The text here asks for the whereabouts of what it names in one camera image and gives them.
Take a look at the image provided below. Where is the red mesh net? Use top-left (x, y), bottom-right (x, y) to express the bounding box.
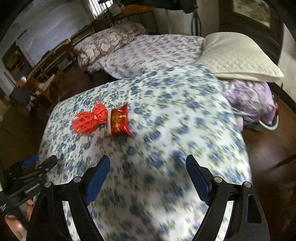
top-left (72, 99), bottom-right (108, 136)

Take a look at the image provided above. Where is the small red candy packet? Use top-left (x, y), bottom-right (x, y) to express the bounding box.
top-left (104, 103), bottom-right (132, 138)

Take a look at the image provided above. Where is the left hand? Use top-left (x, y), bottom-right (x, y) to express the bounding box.
top-left (4, 199), bottom-right (35, 241)

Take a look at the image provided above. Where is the teal plastic basin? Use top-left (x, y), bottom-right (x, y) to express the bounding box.
top-left (243, 115), bottom-right (279, 132)

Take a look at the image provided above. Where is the wooden chair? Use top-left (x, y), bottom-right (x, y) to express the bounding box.
top-left (16, 71), bottom-right (69, 113)

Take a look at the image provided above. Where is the folded purple blanket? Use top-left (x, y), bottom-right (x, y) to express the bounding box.
top-left (219, 79), bottom-right (276, 125)

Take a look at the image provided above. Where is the wooden desk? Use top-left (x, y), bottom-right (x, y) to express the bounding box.
top-left (27, 39), bottom-right (76, 84)

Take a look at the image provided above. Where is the white quilted pillow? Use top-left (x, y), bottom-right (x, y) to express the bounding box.
top-left (197, 32), bottom-right (284, 82)

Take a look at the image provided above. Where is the folded dark floral quilt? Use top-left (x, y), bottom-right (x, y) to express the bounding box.
top-left (74, 22), bottom-right (147, 68)

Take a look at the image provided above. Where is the purple floral bed sheet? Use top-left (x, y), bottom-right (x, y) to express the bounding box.
top-left (87, 34), bottom-right (205, 79)

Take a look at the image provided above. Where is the framed landscape painting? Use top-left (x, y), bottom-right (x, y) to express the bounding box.
top-left (219, 0), bottom-right (284, 64)

